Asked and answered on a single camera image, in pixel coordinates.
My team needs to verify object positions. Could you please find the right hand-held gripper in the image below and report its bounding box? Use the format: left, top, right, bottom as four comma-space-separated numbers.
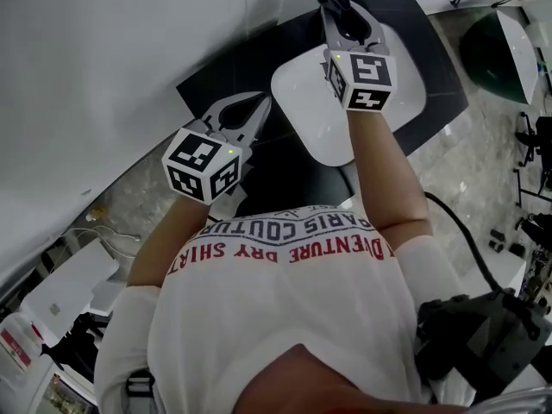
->
318, 1, 398, 114

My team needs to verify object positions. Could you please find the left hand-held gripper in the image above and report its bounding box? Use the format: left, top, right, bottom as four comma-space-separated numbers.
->
161, 91, 273, 206

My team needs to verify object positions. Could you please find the person's left forearm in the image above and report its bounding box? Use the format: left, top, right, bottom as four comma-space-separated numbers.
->
127, 196, 212, 291

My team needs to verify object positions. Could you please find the person's right forearm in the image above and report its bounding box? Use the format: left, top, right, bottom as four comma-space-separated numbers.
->
347, 110, 432, 249

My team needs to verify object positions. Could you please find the wooden vanity with black top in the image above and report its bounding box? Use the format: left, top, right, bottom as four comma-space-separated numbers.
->
175, 0, 469, 215

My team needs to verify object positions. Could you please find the white sink basin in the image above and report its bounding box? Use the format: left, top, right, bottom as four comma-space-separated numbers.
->
270, 23, 428, 168

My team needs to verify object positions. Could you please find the white table with green base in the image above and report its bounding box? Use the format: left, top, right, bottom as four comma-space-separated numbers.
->
459, 6, 540, 105

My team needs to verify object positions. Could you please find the person's white printed t-shirt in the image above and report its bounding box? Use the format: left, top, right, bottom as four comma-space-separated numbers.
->
93, 204, 475, 414

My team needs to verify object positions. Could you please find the black tripod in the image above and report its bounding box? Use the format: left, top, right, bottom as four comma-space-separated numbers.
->
512, 110, 552, 209

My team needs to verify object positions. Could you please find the white desk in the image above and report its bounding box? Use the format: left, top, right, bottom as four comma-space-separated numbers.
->
19, 237, 120, 348

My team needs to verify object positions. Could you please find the person's chin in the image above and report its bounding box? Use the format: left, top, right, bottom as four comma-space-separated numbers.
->
235, 342, 467, 414

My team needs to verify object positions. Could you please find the white jug with red label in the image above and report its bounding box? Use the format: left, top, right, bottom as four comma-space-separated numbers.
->
0, 312, 44, 374

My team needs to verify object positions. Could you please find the thick black cable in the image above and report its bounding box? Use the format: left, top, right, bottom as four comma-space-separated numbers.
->
424, 191, 504, 295

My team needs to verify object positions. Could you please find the grey shoulder strap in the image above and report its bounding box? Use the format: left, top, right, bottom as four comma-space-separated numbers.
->
127, 371, 156, 414

